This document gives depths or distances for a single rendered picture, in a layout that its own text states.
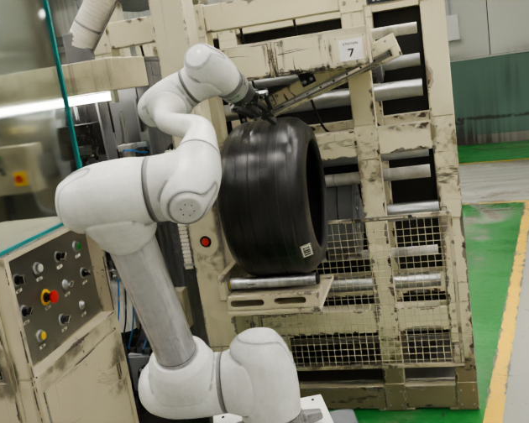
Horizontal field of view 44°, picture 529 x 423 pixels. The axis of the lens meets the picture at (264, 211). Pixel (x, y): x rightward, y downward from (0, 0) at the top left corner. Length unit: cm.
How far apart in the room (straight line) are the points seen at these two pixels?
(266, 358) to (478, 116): 1013
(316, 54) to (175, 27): 55
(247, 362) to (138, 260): 41
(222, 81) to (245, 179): 58
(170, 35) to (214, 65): 79
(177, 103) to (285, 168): 61
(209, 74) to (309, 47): 96
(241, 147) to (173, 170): 109
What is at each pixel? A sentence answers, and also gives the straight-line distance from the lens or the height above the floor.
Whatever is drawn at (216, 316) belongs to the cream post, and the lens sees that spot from 264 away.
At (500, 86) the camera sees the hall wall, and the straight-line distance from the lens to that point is 1146.
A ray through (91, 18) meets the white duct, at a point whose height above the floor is 199.
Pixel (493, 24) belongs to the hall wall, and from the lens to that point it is 1152.
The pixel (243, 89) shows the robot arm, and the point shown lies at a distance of 182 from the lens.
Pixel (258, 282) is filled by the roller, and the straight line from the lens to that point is 245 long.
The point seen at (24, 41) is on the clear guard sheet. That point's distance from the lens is 224.
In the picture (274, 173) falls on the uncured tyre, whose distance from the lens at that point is 222.
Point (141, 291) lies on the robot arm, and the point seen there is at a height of 125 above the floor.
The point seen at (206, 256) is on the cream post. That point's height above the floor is 100.
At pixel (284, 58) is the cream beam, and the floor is 171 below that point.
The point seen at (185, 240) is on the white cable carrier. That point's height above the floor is 107.
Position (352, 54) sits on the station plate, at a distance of 259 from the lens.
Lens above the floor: 166
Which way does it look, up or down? 12 degrees down
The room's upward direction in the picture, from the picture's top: 9 degrees counter-clockwise
